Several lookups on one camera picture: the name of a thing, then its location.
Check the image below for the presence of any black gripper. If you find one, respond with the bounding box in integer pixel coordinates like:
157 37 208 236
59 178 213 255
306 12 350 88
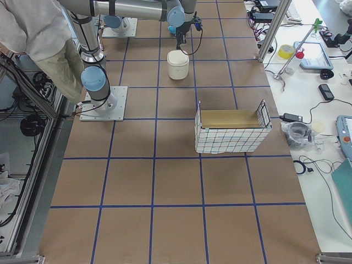
176 23 190 50

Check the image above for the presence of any white trash can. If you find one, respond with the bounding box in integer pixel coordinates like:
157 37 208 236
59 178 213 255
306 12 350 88
167 49 189 80

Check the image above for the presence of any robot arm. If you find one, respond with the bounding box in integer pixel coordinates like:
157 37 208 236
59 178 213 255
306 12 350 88
103 15 130 33
59 0 201 66

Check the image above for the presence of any wooden box with grid cloth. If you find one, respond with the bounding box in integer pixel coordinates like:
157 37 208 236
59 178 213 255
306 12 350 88
195 100 272 155

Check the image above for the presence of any yellow tape roll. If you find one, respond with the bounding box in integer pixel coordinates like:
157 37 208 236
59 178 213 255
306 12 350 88
278 44 295 59

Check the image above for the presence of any black power adapter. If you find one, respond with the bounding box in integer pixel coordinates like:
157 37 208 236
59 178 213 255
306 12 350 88
279 113 303 123

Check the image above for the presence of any teach pendant tablet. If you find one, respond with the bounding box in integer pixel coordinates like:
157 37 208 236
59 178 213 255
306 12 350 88
293 42 333 70

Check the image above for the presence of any person in beige clothes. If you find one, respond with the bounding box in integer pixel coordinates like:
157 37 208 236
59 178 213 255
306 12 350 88
1 1 84 103

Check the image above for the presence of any plastic bag with tape rolls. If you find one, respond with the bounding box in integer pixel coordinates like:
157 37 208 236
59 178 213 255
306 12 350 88
280 122 315 151

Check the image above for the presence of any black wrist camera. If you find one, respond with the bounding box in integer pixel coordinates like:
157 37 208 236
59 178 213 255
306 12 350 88
191 16 203 31

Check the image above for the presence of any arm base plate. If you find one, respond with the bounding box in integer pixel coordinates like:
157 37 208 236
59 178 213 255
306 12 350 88
102 17 138 39
79 86 128 122

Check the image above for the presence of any aluminium frame post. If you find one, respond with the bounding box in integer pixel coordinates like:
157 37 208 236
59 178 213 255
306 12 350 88
257 0 292 62

